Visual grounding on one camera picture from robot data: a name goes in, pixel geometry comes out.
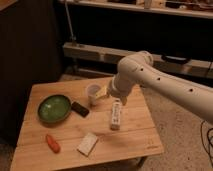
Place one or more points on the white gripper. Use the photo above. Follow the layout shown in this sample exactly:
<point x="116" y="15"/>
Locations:
<point x="117" y="87"/>

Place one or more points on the red pepper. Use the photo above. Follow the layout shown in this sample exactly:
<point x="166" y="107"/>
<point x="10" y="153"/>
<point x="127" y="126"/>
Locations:
<point x="53" y="145"/>

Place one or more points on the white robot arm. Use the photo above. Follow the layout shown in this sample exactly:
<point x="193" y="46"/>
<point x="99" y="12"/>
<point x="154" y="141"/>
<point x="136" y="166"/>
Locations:
<point x="138" y="69"/>

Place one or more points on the green ceramic bowl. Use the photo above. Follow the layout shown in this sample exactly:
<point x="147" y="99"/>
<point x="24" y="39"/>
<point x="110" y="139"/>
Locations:
<point x="54" y="108"/>

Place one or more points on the translucent plastic cup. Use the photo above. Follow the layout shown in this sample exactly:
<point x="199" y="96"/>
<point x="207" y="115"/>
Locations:
<point x="91" y="90"/>

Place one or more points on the white remote control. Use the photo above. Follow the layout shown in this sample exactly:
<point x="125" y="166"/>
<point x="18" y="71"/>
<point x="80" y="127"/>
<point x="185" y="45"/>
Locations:
<point x="115" y="115"/>

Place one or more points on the black rectangular object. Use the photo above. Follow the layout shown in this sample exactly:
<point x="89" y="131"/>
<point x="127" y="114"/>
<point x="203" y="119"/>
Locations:
<point x="78" y="108"/>

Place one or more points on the wooden table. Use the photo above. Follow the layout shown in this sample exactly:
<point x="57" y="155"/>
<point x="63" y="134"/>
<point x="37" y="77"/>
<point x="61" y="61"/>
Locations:
<point x="136" y="137"/>

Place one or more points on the white sponge block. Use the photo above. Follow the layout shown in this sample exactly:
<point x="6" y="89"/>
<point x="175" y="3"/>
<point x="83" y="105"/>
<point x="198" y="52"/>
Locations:
<point x="87" y="144"/>

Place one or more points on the low wooden shelf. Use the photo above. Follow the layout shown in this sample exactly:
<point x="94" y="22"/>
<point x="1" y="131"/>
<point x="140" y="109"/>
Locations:
<point x="194" y="68"/>

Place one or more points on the metal stand pole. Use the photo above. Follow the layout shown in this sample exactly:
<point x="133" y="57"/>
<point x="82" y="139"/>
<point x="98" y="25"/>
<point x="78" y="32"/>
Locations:
<point x="72" y="36"/>

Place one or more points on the black object on shelf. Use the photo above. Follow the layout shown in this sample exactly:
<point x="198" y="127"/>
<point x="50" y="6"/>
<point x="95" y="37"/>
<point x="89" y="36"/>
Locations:
<point x="176" y="60"/>

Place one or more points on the upper wooden shelf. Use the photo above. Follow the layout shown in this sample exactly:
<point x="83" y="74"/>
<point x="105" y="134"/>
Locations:
<point x="139" y="8"/>

